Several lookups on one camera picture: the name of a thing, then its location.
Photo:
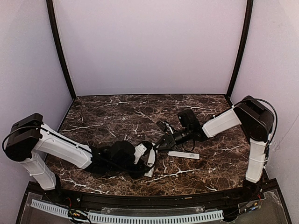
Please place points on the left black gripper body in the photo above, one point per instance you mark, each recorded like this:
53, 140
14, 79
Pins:
145, 168

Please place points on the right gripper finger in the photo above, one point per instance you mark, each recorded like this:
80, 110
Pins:
163, 148
161, 141

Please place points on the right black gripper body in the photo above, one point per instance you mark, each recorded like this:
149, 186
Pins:
171, 138

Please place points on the white remote control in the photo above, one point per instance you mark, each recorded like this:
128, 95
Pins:
150, 162

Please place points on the white battery cover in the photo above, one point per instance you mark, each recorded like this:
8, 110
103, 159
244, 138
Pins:
184, 155

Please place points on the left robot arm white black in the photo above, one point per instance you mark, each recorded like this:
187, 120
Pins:
31, 135

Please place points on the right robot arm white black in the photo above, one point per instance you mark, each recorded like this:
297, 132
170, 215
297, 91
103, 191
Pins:
258, 121

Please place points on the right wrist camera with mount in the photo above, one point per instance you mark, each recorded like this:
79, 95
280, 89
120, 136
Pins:
166, 127

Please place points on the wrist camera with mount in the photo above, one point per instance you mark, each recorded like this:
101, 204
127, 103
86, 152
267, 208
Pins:
141, 149
166, 127

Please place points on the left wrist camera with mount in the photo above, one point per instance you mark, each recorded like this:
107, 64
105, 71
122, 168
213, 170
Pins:
141, 149

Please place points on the grey slotted cable duct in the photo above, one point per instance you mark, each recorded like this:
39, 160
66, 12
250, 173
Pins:
191, 215

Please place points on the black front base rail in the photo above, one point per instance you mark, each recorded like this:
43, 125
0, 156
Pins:
228, 200

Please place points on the black right frame post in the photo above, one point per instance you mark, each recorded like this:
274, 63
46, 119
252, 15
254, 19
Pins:
241, 49

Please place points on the black frame post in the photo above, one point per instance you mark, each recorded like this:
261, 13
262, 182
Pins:
59, 48
241, 49

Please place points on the black left frame post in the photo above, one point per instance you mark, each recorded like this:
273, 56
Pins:
59, 48

